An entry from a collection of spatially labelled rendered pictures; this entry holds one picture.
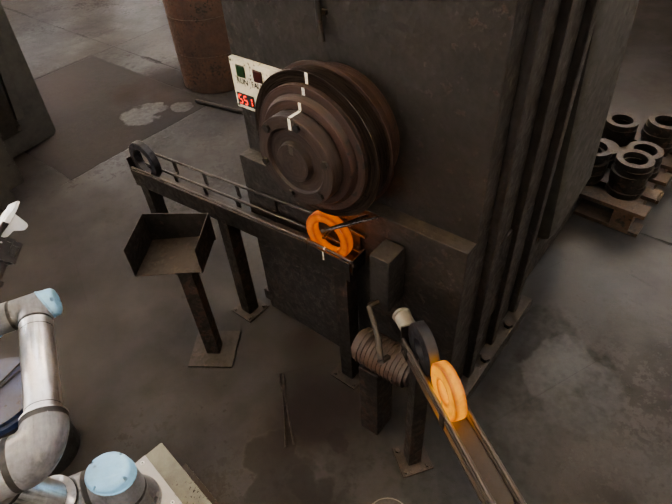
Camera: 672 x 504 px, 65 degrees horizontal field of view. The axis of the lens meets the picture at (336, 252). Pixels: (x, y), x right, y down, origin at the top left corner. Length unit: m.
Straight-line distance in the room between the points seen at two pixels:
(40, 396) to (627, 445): 1.97
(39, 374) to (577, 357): 2.04
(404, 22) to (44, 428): 1.22
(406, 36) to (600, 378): 1.67
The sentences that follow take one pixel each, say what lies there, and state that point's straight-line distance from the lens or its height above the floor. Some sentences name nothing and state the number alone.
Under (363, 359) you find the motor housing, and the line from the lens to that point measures 1.79.
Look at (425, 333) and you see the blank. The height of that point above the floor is 0.78.
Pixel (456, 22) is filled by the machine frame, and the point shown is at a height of 1.49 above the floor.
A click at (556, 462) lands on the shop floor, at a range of 2.26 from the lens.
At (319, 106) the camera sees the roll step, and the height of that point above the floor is 1.28.
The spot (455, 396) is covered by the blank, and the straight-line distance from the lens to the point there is 1.39.
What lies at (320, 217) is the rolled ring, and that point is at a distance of 1.77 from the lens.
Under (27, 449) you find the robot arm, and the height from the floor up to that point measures 0.99.
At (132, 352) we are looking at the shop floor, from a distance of 2.66.
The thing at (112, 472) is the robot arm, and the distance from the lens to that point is 1.64.
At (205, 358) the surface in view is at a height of 0.01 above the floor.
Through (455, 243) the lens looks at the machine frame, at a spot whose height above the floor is 0.87.
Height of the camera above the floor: 1.96
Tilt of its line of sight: 43 degrees down
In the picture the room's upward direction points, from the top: 5 degrees counter-clockwise
